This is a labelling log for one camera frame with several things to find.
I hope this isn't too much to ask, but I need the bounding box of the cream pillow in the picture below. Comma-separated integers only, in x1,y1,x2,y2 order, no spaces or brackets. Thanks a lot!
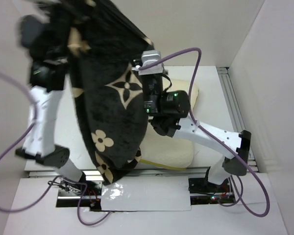
136,77,200,170

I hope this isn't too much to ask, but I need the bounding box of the white cover plate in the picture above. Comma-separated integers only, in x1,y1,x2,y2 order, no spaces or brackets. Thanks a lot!
100,176,191,212

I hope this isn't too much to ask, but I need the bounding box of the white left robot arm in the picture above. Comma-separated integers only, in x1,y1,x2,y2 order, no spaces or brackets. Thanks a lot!
15,14,87,195

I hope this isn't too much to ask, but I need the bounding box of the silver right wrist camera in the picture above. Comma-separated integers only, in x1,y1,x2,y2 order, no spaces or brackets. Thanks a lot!
132,50,168,76

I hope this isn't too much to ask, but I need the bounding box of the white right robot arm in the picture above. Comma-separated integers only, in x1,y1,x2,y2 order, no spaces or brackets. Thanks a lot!
140,74,251,192

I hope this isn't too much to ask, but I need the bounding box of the black floral pillowcase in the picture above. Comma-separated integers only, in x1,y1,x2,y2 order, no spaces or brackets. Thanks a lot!
30,0,154,185

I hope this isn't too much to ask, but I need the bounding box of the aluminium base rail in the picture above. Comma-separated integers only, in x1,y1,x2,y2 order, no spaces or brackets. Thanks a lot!
29,168,208,178

